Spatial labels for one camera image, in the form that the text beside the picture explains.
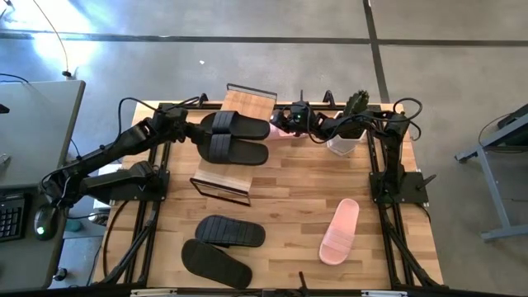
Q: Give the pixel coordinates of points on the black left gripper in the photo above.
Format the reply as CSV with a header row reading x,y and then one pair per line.
x,y
186,132

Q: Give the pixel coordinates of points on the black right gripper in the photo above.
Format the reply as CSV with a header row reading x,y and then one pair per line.
x,y
301,119

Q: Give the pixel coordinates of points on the pink rubber slide sandal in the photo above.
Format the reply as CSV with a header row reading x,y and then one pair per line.
x,y
284,135
340,231

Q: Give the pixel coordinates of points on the black rubber slide sandal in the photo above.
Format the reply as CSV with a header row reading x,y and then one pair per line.
x,y
214,264
231,232
243,154
247,128

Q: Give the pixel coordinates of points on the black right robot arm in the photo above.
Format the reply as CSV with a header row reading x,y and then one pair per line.
x,y
394,156

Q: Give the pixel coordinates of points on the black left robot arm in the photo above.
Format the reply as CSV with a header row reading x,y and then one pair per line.
x,y
123,142

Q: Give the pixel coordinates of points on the white hexagonal plant pot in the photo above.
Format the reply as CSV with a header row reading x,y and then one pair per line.
x,y
340,146

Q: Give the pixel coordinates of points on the green cactus plant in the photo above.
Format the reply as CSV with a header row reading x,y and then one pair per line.
x,y
356,101

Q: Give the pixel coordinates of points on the white paper sheet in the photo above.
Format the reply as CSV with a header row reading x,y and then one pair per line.
x,y
102,203

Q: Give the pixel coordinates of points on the small bottle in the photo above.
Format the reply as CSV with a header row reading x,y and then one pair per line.
x,y
99,218

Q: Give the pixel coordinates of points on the small teal object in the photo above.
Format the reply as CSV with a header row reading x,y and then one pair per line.
x,y
74,226

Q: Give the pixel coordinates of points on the black antenna stub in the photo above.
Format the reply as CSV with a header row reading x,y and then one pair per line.
x,y
427,181

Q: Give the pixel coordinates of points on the white label strip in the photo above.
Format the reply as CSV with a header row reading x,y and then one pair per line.
x,y
154,292
383,293

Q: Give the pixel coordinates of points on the grey office desk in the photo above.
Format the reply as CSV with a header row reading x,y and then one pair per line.
x,y
33,132

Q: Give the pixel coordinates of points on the black computer mouse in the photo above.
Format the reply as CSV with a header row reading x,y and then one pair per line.
x,y
45,224

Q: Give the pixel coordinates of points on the black desk caster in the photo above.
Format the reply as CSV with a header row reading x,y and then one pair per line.
x,y
60,274

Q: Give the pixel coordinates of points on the small black desk object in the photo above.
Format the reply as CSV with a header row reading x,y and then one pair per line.
x,y
3,108

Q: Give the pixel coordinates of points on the black computer keyboard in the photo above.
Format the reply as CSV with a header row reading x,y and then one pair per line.
x,y
10,218

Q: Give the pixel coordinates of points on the grey metal side table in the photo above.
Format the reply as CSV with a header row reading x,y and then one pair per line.
x,y
493,194

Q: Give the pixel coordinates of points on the black device on side table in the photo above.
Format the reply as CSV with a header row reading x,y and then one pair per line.
x,y
517,123

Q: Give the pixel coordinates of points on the black frame bracket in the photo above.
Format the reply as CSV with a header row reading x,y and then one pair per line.
x,y
328,99
203,99

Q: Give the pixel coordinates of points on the wooden shelf black metal frame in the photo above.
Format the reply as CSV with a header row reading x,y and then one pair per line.
x,y
224,177

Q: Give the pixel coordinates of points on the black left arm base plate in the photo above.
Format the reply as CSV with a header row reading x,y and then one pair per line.
x,y
158,193

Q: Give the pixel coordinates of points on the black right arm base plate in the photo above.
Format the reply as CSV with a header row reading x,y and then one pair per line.
x,y
412,194

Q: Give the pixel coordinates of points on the black aluminium table frame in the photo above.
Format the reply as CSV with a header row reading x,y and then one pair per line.
x,y
392,255

